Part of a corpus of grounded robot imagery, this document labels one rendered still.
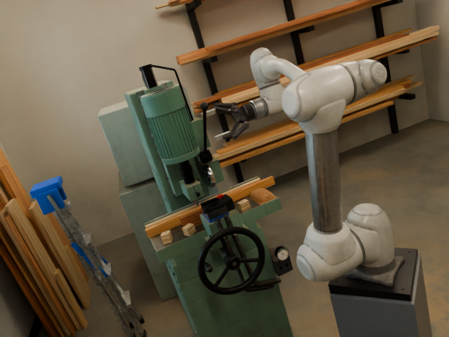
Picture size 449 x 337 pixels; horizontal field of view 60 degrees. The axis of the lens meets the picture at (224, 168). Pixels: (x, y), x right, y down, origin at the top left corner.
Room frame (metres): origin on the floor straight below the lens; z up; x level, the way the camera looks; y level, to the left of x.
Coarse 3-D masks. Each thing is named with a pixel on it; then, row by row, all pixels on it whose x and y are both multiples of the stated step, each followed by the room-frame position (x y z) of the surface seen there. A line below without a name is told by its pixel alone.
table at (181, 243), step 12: (252, 204) 1.65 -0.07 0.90; (264, 204) 1.61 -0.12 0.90; (276, 204) 1.63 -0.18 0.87; (252, 216) 1.60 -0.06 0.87; (264, 216) 1.61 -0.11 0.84; (180, 228) 1.63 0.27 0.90; (204, 228) 1.55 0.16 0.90; (156, 240) 1.58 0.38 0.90; (180, 240) 1.51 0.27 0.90; (192, 240) 1.52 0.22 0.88; (204, 240) 1.53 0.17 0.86; (156, 252) 1.48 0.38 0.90; (168, 252) 1.49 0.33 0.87; (180, 252) 1.50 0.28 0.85
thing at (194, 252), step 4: (248, 224) 1.59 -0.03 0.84; (252, 224) 1.59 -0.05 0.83; (256, 224) 1.60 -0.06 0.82; (252, 228) 1.59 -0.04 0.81; (256, 228) 1.60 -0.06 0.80; (196, 248) 1.52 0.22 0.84; (200, 248) 1.52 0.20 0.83; (188, 252) 1.51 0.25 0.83; (192, 252) 1.51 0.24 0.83; (196, 252) 1.52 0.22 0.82; (176, 256) 1.50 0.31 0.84; (180, 256) 1.50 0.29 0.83; (184, 256) 1.50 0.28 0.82; (188, 256) 1.51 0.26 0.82; (192, 256) 1.51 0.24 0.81; (176, 260) 1.49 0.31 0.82; (180, 260) 1.50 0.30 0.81; (184, 260) 1.50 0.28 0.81; (176, 264) 1.49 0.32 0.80
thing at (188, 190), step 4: (196, 180) 1.71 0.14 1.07; (180, 184) 1.75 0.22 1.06; (184, 184) 1.71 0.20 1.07; (188, 184) 1.69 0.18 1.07; (192, 184) 1.67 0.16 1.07; (196, 184) 1.66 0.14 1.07; (200, 184) 1.68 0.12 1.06; (184, 188) 1.68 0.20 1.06; (188, 188) 1.65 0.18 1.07; (192, 188) 1.65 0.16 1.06; (196, 188) 1.66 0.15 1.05; (200, 188) 1.66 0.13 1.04; (184, 192) 1.72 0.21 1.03; (188, 192) 1.65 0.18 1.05; (192, 192) 1.65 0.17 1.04; (200, 192) 1.66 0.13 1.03; (188, 196) 1.65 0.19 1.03; (192, 196) 1.65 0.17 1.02; (196, 196) 1.66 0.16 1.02; (200, 196) 1.66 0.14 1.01; (192, 200) 1.65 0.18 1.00
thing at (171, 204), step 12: (168, 84) 1.90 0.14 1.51; (132, 96) 1.85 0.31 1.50; (132, 108) 1.88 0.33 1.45; (144, 120) 1.86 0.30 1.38; (144, 132) 1.85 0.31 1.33; (144, 144) 1.94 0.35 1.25; (156, 156) 1.85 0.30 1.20; (156, 168) 1.85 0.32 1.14; (156, 180) 1.97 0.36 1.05; (204, 180) 1.91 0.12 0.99; (168, 192) 1.85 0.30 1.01; (204, 192) 1.90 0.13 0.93; (168, 204) 1.85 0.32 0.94; (180, 204) 1.86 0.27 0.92
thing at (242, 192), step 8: (256, 184) 1.78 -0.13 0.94; (264, 184) 1.79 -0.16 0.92; (272, 184) 1.80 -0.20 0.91; (240, 192) 1.75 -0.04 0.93; (248, 192) 1.76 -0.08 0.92; (176, 216) 1.68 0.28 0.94; (160, 224) 1.65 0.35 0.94; (168, 224) 1.65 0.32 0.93; (176, 224) 1.66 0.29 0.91; (152, 232) 1.63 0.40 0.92; (160, 232) 1.64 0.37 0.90
